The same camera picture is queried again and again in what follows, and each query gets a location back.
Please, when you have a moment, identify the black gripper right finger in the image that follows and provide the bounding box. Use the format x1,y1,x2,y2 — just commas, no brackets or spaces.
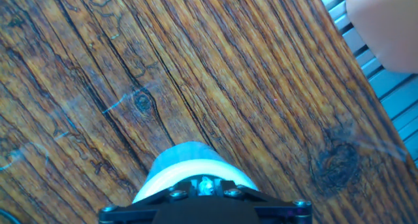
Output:
216,180,313,224

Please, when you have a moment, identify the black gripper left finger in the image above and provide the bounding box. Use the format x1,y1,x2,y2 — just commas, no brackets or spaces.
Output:
99,180,198,224

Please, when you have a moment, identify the round white swing-lid trash can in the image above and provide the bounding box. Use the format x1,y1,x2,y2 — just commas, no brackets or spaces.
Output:
132,141,259,204

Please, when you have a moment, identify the wood grain board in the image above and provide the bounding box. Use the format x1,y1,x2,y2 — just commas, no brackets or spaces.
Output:
0,0,418,224

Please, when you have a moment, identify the orange square bin grey rim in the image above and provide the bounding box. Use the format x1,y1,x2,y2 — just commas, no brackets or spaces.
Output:
345,0,418,74

